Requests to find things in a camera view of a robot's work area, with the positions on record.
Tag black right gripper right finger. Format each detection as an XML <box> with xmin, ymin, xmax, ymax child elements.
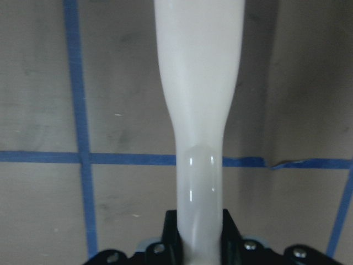
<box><xmin>221</xmin><ymin>209</ymin><xmax>243</xmax><ymax>265</ymax></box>

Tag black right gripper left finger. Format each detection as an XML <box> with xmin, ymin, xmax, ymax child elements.
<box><xmin>161</xmin><ymin>210</ymin><xmax>183</xmax><ymax>264</ymax></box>

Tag white hand brush black bristles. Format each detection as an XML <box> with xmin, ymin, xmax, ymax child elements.
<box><xmin>154</xmin><ymin>1</ymin><xmax>245</xmax><ymax>264</ymax></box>

